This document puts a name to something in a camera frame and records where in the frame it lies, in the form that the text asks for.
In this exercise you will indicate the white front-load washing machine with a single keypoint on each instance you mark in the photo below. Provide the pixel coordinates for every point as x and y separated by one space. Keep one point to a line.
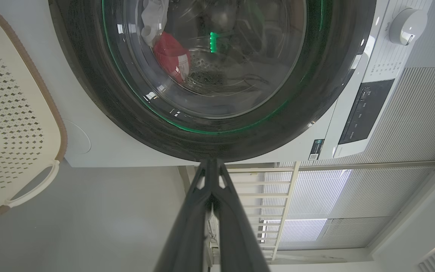
240 155

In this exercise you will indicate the black QR code sticker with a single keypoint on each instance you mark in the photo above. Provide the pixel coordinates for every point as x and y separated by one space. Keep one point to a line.
316 149

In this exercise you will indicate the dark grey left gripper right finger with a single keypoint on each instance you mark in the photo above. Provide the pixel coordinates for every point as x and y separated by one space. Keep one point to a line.
240 241

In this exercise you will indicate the white washing machine dial knob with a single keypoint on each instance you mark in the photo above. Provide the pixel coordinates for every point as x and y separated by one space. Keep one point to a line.
408 26

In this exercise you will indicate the round drain filter cover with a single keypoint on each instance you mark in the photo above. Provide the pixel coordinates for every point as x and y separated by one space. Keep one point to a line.
77 136

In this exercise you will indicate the white metal railing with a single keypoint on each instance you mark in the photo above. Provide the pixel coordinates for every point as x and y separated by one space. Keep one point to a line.
278 196

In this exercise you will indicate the red garment with white trim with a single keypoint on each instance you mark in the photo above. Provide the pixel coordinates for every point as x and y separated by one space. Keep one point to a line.
170 54

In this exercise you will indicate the dark washing machine door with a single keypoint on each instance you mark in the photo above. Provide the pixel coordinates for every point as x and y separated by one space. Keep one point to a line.
89 75

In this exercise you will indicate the steel washing machine drum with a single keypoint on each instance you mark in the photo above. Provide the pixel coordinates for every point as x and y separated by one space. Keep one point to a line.
210 71

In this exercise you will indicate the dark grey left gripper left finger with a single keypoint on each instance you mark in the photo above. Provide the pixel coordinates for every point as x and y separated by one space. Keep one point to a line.
187 234

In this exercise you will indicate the black washing machine control panel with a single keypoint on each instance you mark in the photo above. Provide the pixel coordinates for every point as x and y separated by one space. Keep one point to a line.
366 111

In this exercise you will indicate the cream perforated laundry basket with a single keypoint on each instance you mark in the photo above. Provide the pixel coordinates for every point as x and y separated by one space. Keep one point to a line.
10 113

